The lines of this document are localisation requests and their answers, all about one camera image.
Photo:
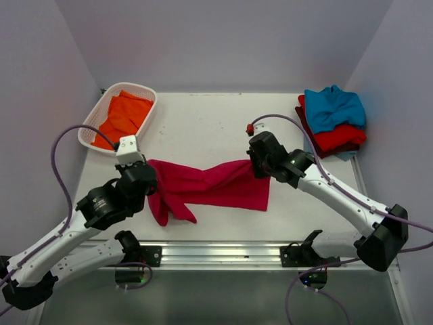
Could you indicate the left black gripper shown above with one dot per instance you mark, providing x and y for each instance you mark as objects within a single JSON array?
[{"x": 121, "y": 168}]

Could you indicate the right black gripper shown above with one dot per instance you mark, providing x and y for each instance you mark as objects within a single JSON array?
[{"x": 258, "y": 173}]

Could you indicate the crimson pink t shirt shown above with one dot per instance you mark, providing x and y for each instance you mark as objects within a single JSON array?
[{"x": 231, "y": 184}]

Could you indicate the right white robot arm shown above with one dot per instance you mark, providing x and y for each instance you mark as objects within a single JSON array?
[{"x": 380, "y": 233}]

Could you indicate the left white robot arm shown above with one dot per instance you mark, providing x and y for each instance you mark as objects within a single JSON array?
[{"x": 30, "y": 278}]

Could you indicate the light blue folded t shirt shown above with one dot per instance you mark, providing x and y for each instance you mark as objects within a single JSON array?
[{"x": 344, "y": 152}]

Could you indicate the maroon folded t shirt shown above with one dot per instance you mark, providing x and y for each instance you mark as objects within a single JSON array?
[{"x": 343, "y": 142}]

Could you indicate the orange t shirt in basket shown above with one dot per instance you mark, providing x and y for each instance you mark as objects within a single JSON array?
[{"x": 125, "y": 115}]

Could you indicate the white plastic laundry basket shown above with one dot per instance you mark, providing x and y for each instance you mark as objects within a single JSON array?
[{"x": 145, "y": 115}]

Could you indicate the red folded t shirt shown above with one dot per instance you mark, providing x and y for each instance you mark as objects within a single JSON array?
[{"x": 342, "y": 134}]

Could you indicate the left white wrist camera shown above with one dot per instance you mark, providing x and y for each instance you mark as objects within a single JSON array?
[{"x": 128, "y": 152}]

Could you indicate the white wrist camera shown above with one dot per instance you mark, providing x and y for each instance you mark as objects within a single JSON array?
[
  {"x": 128, "y": 152},
  {"x": 255, "y": 129}
]

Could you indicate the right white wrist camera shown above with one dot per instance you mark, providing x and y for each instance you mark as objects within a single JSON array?
[{"x": 255, "y": 129}]

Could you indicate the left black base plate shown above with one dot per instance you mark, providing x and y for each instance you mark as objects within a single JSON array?
[{"x": 149, "y": 255}]

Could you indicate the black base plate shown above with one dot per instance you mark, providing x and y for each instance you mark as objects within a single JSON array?
[
  {"x": 302, "y": 255},
  {"x": 149, "y": 255}
]

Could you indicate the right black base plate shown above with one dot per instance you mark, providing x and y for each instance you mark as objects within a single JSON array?
[{"x": 302, "y": 255}]

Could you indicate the aluminium front rail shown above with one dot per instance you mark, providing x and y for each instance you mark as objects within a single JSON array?
[{"x": 175, "y": 256}]

